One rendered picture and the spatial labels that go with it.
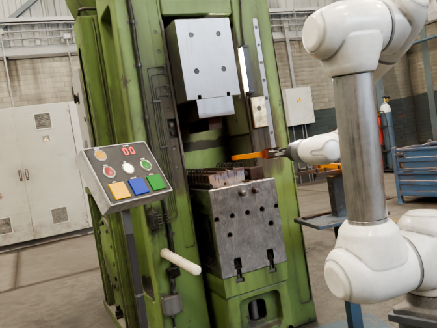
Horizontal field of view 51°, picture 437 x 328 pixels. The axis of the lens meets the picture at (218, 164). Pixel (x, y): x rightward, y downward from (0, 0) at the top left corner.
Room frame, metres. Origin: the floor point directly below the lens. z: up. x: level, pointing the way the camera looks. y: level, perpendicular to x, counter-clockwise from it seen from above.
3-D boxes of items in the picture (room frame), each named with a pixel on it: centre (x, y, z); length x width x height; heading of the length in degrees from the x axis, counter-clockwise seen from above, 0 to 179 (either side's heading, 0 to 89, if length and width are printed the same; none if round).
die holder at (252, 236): (2.54, 0.01, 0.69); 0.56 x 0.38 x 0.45; 24
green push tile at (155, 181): (2.01, 0.29, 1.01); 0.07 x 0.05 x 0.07; 139
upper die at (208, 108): (2.51, 0.05, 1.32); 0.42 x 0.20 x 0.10; 24
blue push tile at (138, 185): (1.93, 0.35, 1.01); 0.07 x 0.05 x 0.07; 139
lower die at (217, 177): (2.51, 0.05, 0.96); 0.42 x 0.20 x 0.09; 24
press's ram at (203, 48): (2.53, 0.01, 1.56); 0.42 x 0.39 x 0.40; 24
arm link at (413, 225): (1.23, -0.53, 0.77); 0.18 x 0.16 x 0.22; 110
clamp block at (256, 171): (2.45, -0.17, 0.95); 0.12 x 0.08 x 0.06; 24
